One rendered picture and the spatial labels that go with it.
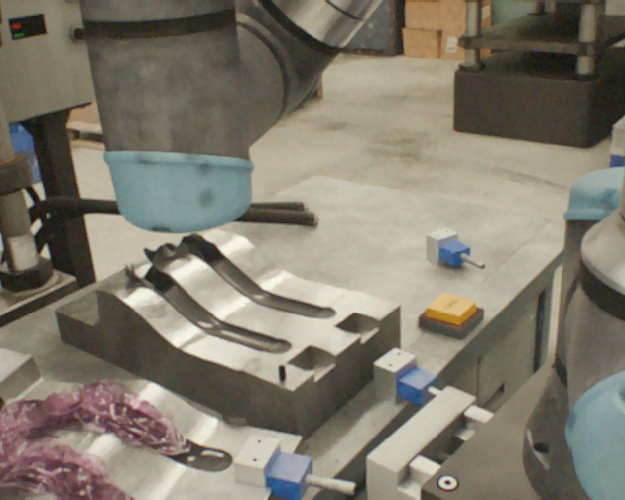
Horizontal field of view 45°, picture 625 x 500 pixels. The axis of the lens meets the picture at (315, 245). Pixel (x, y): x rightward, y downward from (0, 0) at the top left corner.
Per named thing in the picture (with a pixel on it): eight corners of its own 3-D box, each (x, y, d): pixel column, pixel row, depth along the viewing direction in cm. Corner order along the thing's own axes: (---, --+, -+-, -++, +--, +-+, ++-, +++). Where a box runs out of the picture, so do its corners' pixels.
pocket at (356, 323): (380, 341, 109) (380, 319, 108) (360, 358, 105) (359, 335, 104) (354, 333, 112) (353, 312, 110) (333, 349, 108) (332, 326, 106)
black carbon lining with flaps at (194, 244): (344, 321, 112) (341, 264, 108) (276, 374, 100) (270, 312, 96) (181, 270, 131) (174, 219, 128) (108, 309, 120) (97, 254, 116)
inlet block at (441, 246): (492, 276, 138) (494, 249, 135) (472, 284, 135) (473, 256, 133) (445, 252, 148) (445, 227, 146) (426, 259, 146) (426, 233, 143)
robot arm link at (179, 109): (293, 175, 47) (280, -10, 43) (227, 249, 37) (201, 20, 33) (178, 171, 49) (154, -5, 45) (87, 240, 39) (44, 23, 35)
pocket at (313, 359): (337, 377, 101) (336, 354, 100) (314, 397, 98) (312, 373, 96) (311, 367, 104) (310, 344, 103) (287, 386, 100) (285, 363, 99)
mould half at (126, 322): (401, 354, 115) (400, 276, 110) (297, 448, 97) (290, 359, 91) (175, 280, 144) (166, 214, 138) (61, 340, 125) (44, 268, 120)
